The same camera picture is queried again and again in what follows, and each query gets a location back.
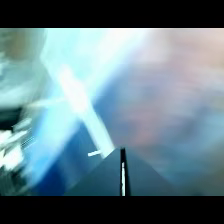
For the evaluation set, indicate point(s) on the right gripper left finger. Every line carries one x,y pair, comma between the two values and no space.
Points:
100,180

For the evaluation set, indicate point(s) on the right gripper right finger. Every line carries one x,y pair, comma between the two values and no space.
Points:
150,181

